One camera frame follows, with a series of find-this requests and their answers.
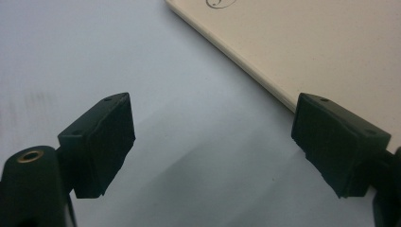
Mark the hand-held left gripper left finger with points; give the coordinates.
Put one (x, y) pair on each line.
(97, 148)

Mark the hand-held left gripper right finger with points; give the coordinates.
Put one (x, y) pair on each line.
(337, 148)

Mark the beige rabbit print tray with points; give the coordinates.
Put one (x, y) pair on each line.
(315, 47)

